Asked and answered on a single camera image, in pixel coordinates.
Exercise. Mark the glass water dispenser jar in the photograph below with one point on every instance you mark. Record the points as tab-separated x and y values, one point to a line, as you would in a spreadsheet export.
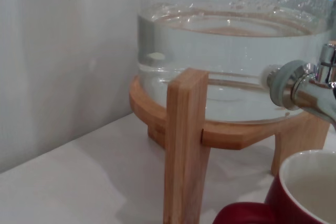
223	51

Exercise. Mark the wooden dispenser stand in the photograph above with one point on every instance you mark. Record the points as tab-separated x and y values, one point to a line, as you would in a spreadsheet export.
183	142

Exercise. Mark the chrome faucet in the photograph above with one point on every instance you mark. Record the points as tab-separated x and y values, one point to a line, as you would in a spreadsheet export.
312	90

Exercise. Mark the red ceramic cup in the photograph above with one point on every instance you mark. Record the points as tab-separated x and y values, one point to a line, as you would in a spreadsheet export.
273	200

